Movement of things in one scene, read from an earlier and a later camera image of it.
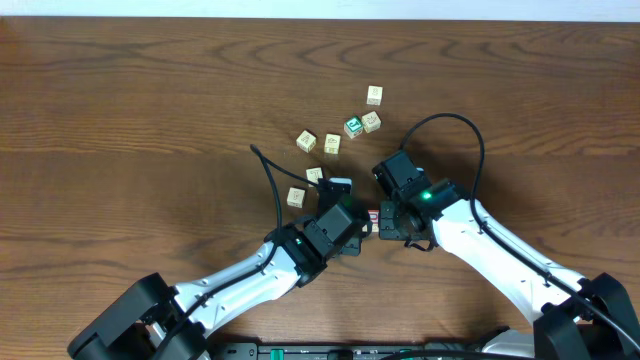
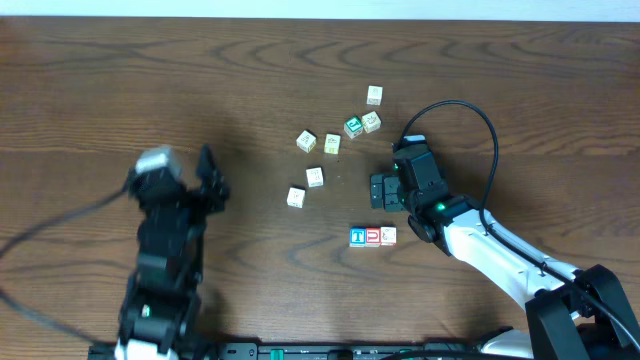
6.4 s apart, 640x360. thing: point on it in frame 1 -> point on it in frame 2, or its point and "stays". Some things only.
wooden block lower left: x=295 y=197 stays
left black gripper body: x=324 y=222 -> x=189 y=210
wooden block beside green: x=371 y=122 stays
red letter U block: x=374 y=216 -> x=373 y=237
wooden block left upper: x=306 y=141 stays
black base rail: x=429 y=351 stays
